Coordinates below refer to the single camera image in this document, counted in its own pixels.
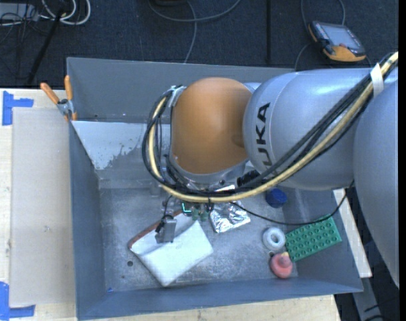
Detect white ring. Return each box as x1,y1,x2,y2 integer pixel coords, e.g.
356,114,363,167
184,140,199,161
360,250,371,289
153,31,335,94
262,227,287,251

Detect silver foil packet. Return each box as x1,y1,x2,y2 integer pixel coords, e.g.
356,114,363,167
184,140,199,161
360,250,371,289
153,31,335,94
209,201,251,234

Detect green studded flat plate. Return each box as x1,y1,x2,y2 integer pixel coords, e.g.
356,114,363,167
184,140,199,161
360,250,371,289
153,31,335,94
284,214,343,263

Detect red and yellow toy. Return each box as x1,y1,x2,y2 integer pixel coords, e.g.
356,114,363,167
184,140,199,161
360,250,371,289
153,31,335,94
268,251,294,280

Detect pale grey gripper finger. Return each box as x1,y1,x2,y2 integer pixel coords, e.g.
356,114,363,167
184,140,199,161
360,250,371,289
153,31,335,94
154,221,167,244
164,217,178,243

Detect grey metal bin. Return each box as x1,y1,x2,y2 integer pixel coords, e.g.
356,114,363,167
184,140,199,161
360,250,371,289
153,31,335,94
66,57,365,321

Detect white flat packet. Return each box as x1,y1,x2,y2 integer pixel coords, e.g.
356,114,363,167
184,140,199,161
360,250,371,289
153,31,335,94
127,212,215,288

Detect blue round cap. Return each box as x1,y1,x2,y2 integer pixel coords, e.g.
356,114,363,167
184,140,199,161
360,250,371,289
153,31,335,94
265,187,288,209

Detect black cylinder on white bracket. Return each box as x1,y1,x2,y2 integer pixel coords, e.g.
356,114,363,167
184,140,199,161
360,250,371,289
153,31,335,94
213,169,261,193

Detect pale flat board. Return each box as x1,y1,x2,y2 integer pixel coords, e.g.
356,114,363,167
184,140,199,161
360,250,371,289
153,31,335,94
9,106,77,309

